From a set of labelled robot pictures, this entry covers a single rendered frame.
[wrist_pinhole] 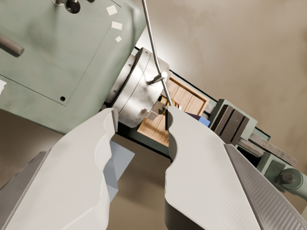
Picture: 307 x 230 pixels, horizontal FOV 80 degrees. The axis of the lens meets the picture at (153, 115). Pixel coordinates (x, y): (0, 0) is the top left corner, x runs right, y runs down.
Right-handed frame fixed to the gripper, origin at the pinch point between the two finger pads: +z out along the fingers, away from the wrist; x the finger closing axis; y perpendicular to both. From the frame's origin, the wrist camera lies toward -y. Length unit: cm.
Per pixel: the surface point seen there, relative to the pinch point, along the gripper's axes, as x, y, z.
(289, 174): 82, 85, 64
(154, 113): 2, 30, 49
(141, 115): -3, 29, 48
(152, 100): 1, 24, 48
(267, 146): 82, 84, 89
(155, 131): 2, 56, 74
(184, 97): 20, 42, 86
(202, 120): 24, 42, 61
